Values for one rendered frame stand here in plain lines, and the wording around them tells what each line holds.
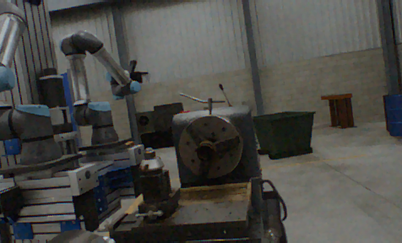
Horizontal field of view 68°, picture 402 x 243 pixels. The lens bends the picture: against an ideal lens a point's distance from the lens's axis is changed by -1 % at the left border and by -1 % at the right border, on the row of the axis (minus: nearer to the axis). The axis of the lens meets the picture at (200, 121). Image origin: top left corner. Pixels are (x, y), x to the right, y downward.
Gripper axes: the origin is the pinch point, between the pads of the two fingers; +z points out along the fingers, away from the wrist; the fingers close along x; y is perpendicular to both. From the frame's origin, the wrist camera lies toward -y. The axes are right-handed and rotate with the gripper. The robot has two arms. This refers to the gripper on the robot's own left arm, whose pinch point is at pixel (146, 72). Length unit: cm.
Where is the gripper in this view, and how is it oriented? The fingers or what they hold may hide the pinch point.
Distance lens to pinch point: 225.8
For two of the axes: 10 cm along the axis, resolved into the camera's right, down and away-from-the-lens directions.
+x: 8.4, 0.4, -5.5
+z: 5.5, -1.2, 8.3
